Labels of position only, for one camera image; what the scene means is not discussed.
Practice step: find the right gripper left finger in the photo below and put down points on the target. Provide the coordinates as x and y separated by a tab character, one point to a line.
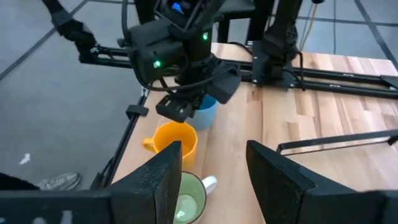
146	196

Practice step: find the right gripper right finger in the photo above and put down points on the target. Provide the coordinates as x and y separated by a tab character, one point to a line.
286	193

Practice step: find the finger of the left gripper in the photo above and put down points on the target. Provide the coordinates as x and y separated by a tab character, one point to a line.
196	109

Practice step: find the light blue mug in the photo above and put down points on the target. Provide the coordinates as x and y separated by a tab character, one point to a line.
205	119

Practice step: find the yellow orange mug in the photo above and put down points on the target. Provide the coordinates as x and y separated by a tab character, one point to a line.
174	137

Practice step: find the light green ribbed mug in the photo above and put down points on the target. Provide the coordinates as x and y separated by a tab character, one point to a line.
192	189

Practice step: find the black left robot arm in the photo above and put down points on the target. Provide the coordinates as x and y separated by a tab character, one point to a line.
276	46

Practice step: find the dark grey desk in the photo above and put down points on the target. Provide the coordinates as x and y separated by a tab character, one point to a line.
239	7

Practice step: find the person's shoe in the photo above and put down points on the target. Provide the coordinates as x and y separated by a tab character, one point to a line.
62	182

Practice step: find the white floor scrap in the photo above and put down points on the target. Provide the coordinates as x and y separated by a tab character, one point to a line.
25	159

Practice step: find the person's leg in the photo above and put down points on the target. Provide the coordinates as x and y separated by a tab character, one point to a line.
15	183

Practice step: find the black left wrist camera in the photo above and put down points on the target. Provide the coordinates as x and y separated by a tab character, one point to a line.
225	85

